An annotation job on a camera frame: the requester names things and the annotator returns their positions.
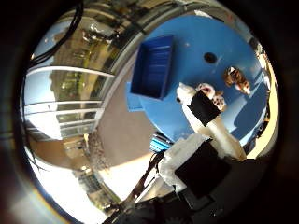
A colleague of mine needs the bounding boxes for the white fluffy plush toy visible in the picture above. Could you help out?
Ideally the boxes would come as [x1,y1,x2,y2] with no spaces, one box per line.
[175,81,198,106]

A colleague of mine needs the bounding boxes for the white brown-spotted plush toy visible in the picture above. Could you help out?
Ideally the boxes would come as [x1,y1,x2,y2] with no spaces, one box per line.
[195,82,227,112]

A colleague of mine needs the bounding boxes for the brown and white plush toy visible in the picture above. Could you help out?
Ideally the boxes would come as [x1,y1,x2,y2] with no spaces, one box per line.
[222,65,252,96]

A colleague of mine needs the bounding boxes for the blue plastic container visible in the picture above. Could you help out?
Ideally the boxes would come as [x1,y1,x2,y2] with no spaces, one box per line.
[129,34,176,101]

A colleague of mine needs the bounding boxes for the blue striped table frame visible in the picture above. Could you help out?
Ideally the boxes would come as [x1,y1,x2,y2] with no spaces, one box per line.
[149,132,174,153]

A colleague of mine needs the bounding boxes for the red and black cable bundle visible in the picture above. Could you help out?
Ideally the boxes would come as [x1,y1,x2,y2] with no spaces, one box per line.
[125,151,165,206]

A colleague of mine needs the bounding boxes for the black cable loop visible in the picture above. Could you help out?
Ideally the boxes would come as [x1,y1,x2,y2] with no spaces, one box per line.
[27,0,85,67]

